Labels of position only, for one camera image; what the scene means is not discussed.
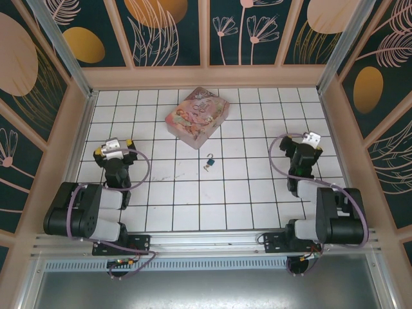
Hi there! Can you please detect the aluminium mounting rail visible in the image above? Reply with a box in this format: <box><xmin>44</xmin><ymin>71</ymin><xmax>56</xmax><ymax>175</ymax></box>
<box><xmin>30</xmin><ymin>227</ymin><xmax>382</xmax><ymax>258</ymax></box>

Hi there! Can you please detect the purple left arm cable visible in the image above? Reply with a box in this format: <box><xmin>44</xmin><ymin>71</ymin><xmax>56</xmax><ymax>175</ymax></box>
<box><xmin>66</xmin><ymin>146</ymin><xmax>158</xmax><ymax>281</ymax></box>

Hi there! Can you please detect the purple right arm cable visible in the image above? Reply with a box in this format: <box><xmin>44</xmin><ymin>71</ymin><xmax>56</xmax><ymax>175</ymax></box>
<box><xmin>268</xmin><ymin>133</ymin><xmax>370</xmax><ymax>277</ymax></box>

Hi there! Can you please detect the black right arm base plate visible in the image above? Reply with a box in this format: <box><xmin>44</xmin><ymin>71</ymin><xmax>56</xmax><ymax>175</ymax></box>
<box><xmin>263</xmin><ymin>231</ymin><xmax>323</xmax><ymax>255</ymax></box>

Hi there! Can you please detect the aluminium side rail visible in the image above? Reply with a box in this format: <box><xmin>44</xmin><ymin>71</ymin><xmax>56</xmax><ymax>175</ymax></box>
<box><xmin>48</xmin><ymin>91</ymin><xmax>99</xmax><ymax>233</ymax></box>
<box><xmin>317</xmin><ymin>91</ymin><xmax>365</xmax><ymax>228</ymax></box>

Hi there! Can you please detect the grey metal sheet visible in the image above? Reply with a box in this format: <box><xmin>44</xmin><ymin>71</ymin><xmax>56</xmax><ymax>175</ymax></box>
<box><xmin>30</xmin><ymin>269</ymin><xmax>384</xmax><ymax>309</ymax></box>

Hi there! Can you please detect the grey slotted cable duct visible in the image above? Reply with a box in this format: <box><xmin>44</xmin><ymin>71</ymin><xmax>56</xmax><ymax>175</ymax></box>
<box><xmin>43</xmin><ymin>258</ymin><xmax>371</xmax><ymax>273</ymax></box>

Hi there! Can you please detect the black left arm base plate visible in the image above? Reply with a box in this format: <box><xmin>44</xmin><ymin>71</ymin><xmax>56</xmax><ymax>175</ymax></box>
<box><xmin>92</xmin><ymin>234</ymin><xmax>152</xmax><ymax>257</ymax></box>

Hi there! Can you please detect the aluminium corner post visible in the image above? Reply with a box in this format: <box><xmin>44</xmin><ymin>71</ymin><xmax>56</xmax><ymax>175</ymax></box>
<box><xmin>316</xmin><ymin>0</ymin><xmax>386</xmax><ymax>95</ymax></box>
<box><xmin>26</xmin><ymin>0</ymin><xmax>99</xmax><ymax>99</ymax></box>

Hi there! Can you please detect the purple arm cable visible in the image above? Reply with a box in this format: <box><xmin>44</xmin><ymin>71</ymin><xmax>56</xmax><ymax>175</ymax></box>
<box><xmin>268</xmin><ymin>133</ymin><xmax>370</xmax><ymax>277</ymax></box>
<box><xmin>66</xmin><ymin>146</ymin><xmax>158</xmax><ymax>281</ymax></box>

